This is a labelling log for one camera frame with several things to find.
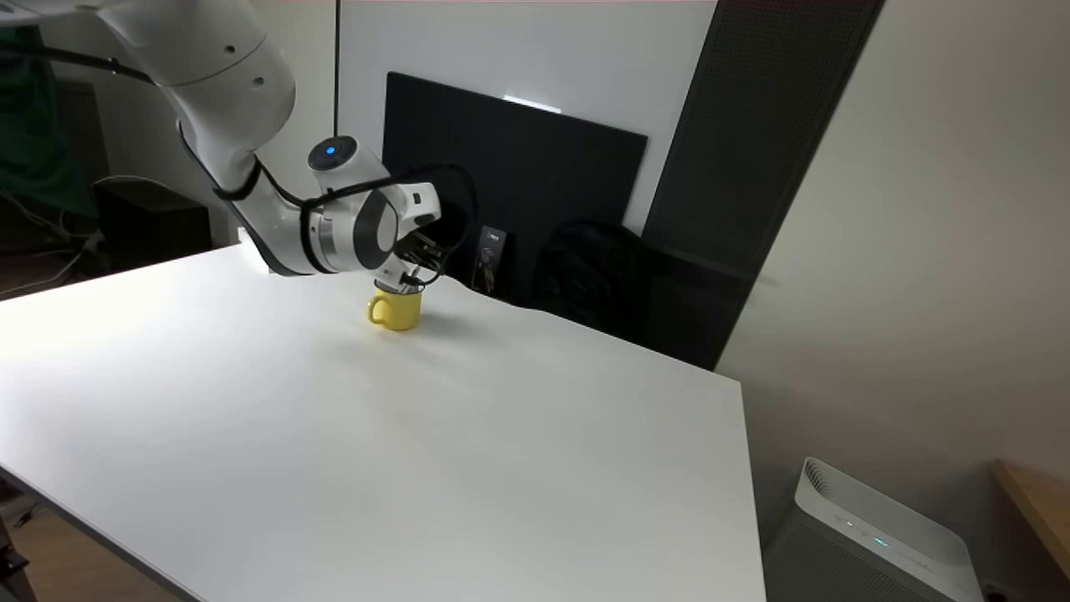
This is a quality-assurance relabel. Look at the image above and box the yellow mug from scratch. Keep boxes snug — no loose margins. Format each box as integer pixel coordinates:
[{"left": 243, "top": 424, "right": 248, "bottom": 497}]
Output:
[{"left": 367, "top": 292, "right": 421, "bottom": 330}]

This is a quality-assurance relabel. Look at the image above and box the black monitor screen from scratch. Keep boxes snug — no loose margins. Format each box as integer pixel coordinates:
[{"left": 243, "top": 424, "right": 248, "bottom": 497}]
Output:
[{"left": 382, "top": 70, "right": 650, "bottom": 297}]

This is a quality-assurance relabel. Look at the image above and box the black backpack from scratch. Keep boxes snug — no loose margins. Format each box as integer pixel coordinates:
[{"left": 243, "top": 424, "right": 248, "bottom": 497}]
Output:
[{"left": 530, "top": 219, "right": 738, "bottom": 369}]

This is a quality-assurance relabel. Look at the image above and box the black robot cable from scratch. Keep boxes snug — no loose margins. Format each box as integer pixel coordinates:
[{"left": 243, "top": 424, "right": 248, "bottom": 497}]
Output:
[{"left": 255, "top": 160, "right": 486, "bottom": 294}]

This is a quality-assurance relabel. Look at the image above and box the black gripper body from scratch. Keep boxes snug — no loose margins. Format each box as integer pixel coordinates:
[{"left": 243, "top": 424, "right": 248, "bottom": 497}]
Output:
[{"left": 376, "top": 235, "right": 447, "bottom": 294}]

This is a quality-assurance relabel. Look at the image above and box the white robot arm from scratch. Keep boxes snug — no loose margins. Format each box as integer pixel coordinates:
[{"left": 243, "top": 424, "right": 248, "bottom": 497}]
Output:
[{"left": 0, "top": 0, "right": 442, "bottom": 294}]

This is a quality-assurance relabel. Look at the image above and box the wooden side table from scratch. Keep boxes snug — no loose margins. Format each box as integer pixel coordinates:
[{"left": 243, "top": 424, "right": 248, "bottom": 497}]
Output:
[{"left": 993, "top": 462, "right": 1070, "bottom": 577}]

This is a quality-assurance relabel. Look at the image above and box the dark wall panel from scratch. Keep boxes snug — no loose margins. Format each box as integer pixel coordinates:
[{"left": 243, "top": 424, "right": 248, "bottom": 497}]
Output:
[{"left": 637, "top": 0, "right": 889, "bottom": 372}]

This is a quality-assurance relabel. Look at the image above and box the white air purifier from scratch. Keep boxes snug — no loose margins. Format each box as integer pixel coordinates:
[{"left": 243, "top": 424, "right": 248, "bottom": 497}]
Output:
[{"left": 767, "top": 459, "right": 986, "bottom": 602}]

